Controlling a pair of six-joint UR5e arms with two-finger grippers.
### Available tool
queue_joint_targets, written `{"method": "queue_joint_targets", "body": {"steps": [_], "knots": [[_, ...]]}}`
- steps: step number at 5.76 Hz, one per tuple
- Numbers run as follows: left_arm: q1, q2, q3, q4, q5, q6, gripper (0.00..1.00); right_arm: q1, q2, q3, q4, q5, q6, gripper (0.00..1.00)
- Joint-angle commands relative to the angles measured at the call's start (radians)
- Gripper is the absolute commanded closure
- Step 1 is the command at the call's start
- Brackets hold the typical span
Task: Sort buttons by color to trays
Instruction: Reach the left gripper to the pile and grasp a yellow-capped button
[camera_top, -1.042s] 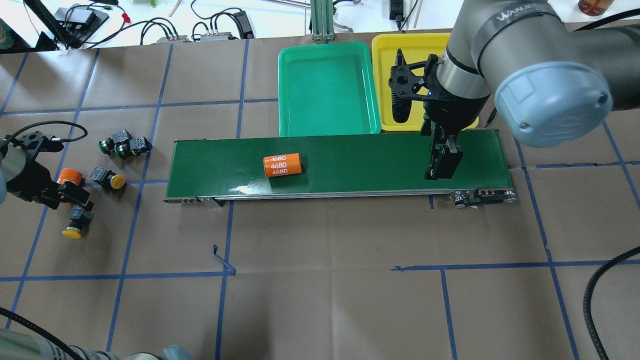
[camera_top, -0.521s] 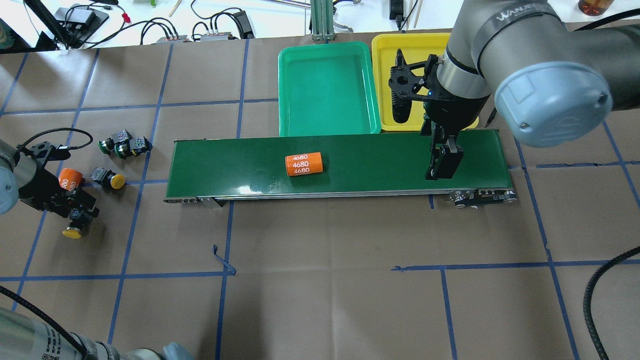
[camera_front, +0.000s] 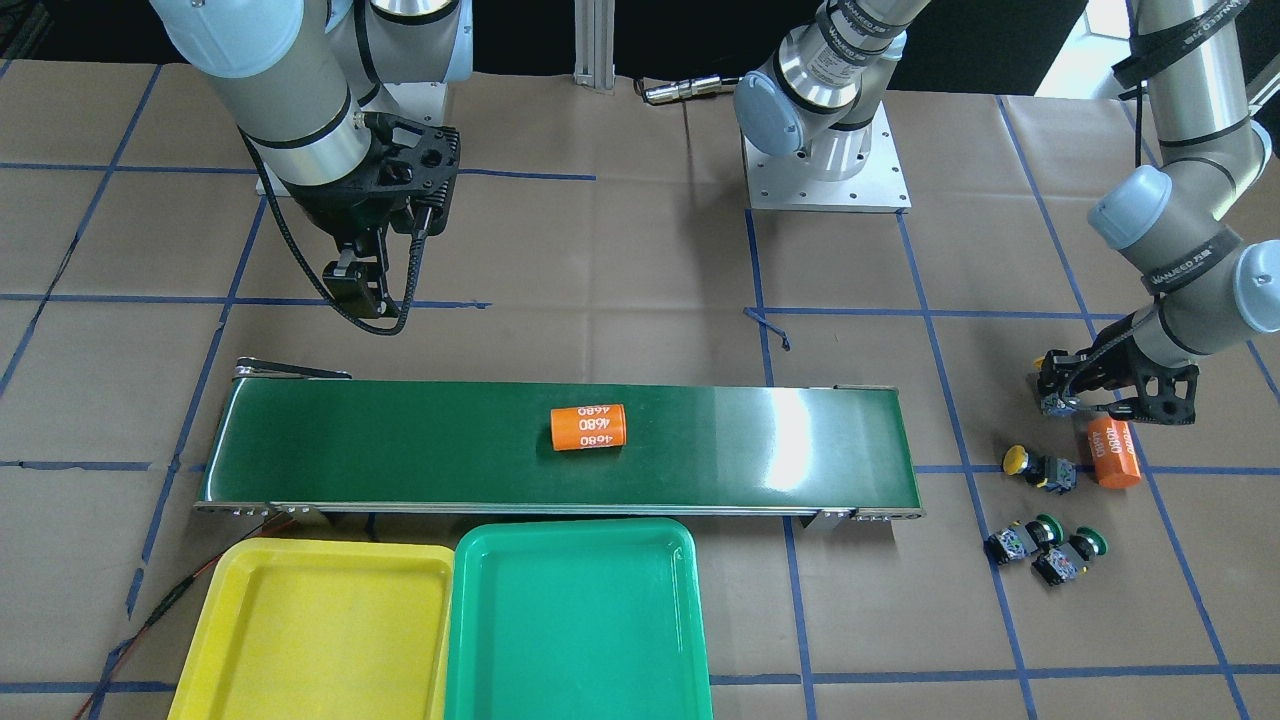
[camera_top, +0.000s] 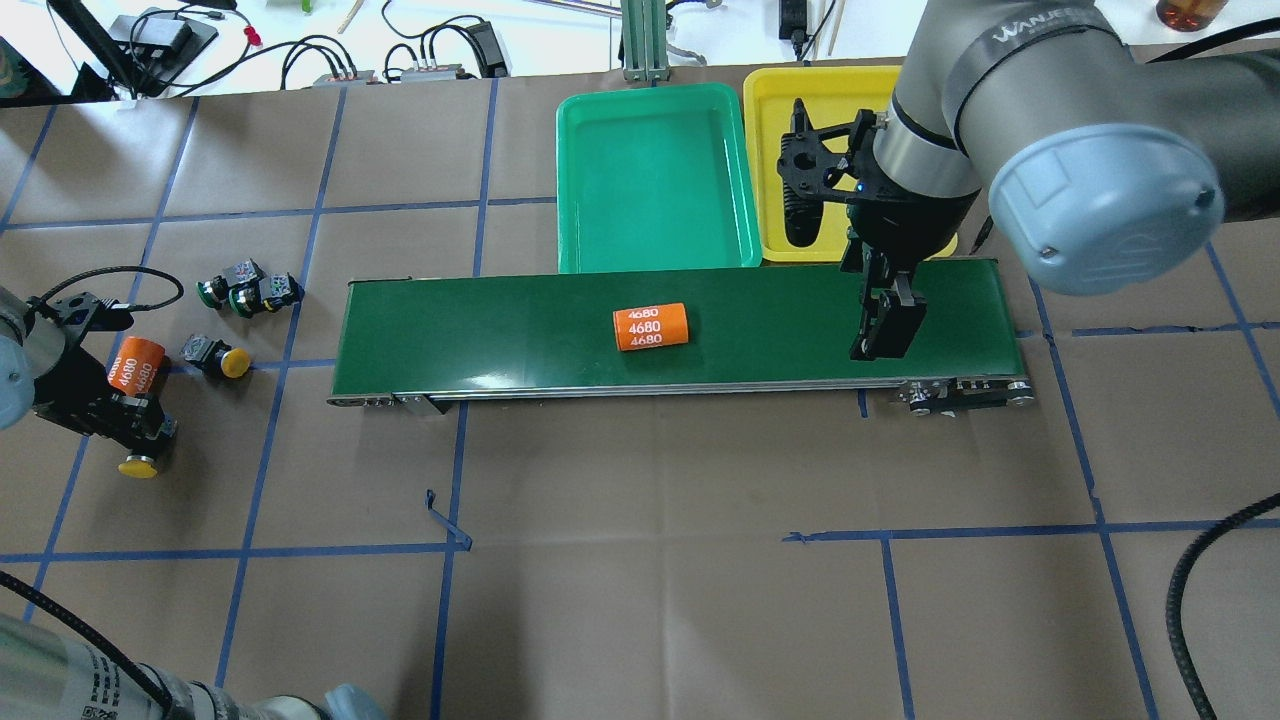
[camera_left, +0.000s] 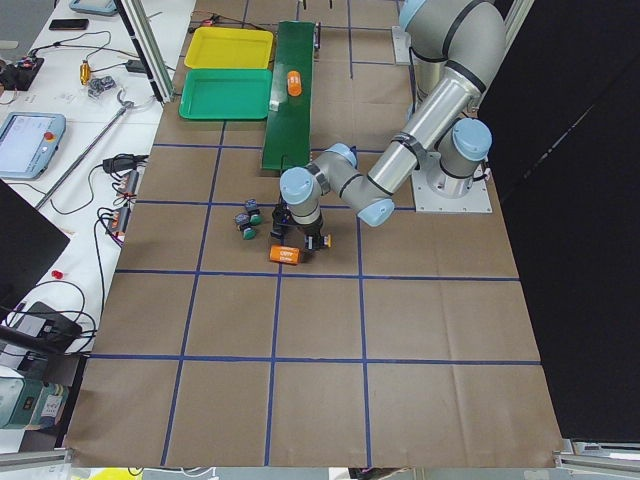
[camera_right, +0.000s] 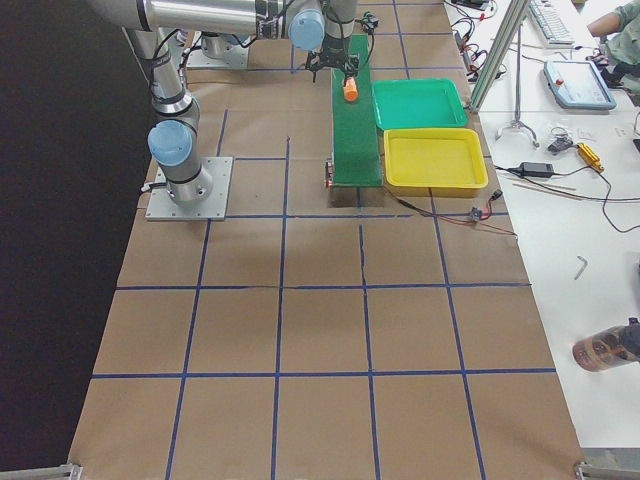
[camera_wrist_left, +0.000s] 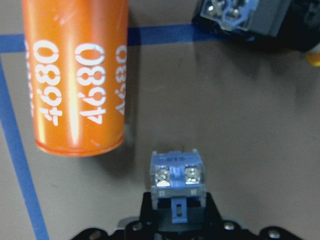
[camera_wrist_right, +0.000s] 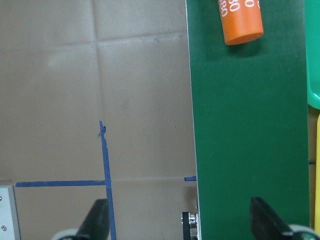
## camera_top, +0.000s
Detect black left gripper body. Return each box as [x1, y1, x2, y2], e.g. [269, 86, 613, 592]
[32, 336, 160, 439]

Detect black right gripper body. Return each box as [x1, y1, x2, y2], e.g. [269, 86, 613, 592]
[847, 110, 977, 273]

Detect orange 4680 cylinder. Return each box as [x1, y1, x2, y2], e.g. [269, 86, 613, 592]
[612, 302, 691, 352]
[108, 334, 166, 397]

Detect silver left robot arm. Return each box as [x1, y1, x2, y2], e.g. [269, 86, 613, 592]
[1, 291, 384, 719]

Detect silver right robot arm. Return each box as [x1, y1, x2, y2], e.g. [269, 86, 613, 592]
[847, 1, 1277, 360]

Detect yellow plastic tray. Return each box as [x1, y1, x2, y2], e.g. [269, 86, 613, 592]
[742, 65, 959, 264]

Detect green push button upper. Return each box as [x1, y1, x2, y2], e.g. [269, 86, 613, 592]
[196, 258, 266, 309]

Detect green push button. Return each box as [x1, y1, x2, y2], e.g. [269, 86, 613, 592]
[196, 258, 266, 309]
[228, 273, 305, 319]

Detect green push button lower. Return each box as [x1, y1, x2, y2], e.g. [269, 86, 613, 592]
[228, 273, 305, 319]

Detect green plastic tray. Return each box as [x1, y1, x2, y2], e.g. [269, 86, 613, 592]
[556, 82, 763, 274]

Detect green conveyor belt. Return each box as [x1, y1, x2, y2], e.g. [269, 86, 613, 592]
[329, 259, 1036, 414]

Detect amber glass bottle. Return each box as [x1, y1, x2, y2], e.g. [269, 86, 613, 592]
[1155, 0, 1228, 33]

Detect black power adapter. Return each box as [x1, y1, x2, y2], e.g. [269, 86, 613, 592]
[463, 20, 509, 78]

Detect aluminium frame post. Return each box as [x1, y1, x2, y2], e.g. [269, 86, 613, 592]
[620, 0, 669, 85]

